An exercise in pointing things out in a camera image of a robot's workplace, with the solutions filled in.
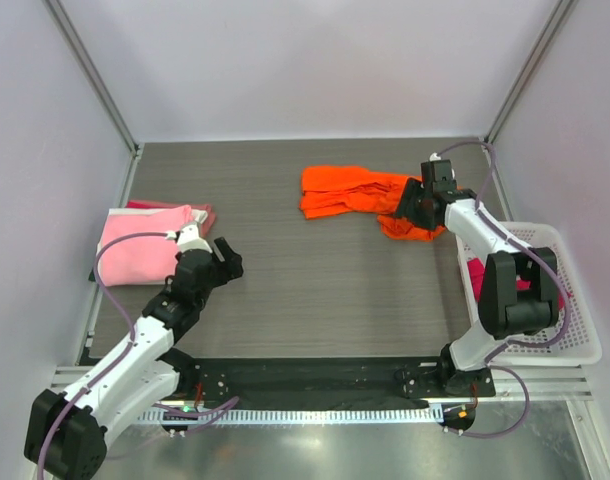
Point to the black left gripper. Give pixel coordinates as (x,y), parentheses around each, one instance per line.
(231,269)

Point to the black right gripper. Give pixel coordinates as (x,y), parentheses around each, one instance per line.
(413,188)

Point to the orange t shirt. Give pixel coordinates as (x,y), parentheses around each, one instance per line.
(334,190)

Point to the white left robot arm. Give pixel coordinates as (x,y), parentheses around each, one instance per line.
(70,432)

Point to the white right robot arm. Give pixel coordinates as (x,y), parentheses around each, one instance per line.
(520,290)

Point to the dusty rose folded t shirt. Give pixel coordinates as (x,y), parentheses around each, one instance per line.
(203,213)

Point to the white folded t shirt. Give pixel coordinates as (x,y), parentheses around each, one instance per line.
(126,221)

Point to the pink folded t shirt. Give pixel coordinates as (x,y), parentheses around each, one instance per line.
(138,261)

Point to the white plastic basket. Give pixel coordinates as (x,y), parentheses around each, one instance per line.
(573,341)

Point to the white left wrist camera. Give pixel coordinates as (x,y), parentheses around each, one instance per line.
(188,237)

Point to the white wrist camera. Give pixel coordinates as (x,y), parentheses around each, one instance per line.
(440,170)
(188,237)

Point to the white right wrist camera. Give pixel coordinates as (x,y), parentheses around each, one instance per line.
(440,170)

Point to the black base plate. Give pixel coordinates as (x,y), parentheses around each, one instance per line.
(325,385)

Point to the slotted cable duct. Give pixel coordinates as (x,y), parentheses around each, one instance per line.
(431,414)

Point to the right aluminium frame post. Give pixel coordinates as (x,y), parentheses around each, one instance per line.
(554,24)

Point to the aluminium frame post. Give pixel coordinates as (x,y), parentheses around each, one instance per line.
(554,24)
(75,43)

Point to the left aluminium frame post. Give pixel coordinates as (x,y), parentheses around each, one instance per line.
(75,43)

